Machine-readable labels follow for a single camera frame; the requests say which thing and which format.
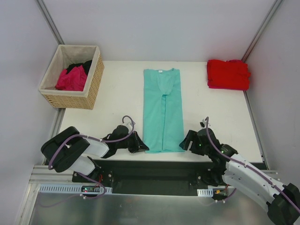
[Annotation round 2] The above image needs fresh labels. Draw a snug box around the teal t shirt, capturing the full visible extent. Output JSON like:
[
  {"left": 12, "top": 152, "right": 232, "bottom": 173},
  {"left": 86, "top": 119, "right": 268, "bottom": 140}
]
[{"left": 142, "top": 68, "right": 184, "bottom": 153}]

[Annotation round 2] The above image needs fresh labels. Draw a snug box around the red t shirt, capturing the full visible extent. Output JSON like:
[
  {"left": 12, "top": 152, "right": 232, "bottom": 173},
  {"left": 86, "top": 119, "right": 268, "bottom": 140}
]
[{"left": 206, "top": 59, "right": 251, "bottom": 91}]

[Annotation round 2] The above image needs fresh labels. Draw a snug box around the wicker laundry basket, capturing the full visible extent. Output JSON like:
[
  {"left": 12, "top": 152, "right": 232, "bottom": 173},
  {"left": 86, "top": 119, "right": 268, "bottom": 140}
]
[{"left": 39, "top": 45, "right": 105, "bottom": 110}]

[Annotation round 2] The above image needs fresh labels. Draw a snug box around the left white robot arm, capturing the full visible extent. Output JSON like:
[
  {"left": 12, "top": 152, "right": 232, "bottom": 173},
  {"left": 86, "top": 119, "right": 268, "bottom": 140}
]
[{"left": 41, "top": 125, "right": 149, "bottom": 182}]

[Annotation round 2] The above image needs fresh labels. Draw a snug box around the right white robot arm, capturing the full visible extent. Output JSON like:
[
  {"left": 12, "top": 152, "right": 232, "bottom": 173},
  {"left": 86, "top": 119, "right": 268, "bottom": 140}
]
[{"left": 180, "top": 128, "right": 300, "bottom": 225}]

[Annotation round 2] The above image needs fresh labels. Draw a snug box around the pink t shirt in basket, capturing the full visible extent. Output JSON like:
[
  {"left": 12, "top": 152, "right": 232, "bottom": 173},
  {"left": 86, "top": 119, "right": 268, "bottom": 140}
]
[{"left": 55, "top": 66, "right": 87, "bottom": 91}]

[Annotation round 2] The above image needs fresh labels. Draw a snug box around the black t shirt in basket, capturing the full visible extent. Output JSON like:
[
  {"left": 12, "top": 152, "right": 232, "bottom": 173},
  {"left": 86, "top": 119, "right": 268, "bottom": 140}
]
[{"left": 66, "top": 60, "right": 92, "bottom": 75}]

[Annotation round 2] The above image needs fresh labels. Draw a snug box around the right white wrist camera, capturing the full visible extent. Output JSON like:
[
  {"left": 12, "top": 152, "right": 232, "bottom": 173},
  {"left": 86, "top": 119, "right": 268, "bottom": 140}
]
[{"left": 200, "top": 119, "right": 210, "bottom": 129}]

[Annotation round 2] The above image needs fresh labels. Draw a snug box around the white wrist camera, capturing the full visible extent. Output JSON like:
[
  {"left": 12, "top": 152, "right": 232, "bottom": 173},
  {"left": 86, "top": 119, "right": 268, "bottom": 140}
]
[
  {"left": 122, "top": 119, "right": 135, "bottom": 131},
  {"left": 200, "top": 119, "right": 210, "bottom": 129}
]

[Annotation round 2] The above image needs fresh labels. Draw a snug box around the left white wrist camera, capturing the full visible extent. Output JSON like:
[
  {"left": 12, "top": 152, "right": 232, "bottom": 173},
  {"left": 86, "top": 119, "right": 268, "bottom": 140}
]
[{"left": 122, "top": 119, "right": 135, "bottom": 131}]

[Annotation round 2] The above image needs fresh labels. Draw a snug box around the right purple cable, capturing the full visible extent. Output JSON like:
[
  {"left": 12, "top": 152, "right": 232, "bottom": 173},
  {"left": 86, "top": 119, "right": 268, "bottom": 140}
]
[{"left": 199, "top": 116, "right": 300, "bottom": 216}]

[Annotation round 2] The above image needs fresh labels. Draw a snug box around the purple cable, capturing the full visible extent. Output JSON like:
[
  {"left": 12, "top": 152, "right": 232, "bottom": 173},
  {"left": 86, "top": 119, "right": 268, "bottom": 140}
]
[
  {"left": 37, "top": 115, "right": 136, "bottom": 208},
  {"left": 199, "top": 116, "right": 300, "bottom": 216}
]

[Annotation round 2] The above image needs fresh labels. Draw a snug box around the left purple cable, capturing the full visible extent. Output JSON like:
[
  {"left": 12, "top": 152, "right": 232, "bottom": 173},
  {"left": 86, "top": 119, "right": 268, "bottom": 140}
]
[{"left": 37, "top": 115, "right": 136, "bottom": 208}]

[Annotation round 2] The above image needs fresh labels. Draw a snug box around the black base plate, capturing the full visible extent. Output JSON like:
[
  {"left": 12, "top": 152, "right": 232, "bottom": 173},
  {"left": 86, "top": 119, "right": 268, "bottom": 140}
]
[{"left": 71, "top": 160, "right": 226, "bottom": 196}]

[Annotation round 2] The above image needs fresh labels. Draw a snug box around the right grey cable duct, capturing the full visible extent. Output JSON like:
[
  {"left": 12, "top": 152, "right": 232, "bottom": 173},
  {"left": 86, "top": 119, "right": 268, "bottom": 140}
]
[{"left": 197, "top": 188, "right": 214, "bottom": 197}]

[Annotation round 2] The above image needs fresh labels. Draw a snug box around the grey cable duct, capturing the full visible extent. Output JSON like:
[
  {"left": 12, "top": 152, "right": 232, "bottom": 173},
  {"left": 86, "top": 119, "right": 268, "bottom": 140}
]
[
  {"left": 197, "top": 188, "right": 214, "bottom": 197},
  {"left": 39, "top": 184, "right": 104, "bottom": 195}
]

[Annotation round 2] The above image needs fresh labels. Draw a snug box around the aluminium rail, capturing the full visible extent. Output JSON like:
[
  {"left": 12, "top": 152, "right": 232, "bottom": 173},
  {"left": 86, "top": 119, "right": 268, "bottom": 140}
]
[{"left": 30, "top": 165, "right": 283, "bottom": 183}]

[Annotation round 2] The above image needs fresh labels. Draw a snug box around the left grey cable duct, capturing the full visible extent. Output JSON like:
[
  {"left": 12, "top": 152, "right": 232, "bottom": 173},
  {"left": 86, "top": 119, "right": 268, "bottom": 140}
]
[{"left": 39, "top": 184, "right": 104, "bottom": 195}]

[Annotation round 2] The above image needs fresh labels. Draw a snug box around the left aluminium frame post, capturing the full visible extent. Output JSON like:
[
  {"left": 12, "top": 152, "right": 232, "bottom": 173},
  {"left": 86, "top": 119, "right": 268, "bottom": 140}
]
[{"left": 35, "top": 0, "right": 65, "bottom": 45}]

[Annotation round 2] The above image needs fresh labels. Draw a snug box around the aluminium frame post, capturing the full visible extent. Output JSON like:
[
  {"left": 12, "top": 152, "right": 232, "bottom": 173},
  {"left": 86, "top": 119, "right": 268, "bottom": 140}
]
[
  {"left": 241, "top": 0, "right": 285, "bottom": 62},
  {"left": 35, "top": 0, "right": 65, "bottom": 45}
]

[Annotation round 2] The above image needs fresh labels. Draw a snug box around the right aluminium frame post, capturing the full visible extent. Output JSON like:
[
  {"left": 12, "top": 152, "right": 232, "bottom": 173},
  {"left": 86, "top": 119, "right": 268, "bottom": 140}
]
[{"left": 241, "top": 0, "right": 285, "bottom": 62}]

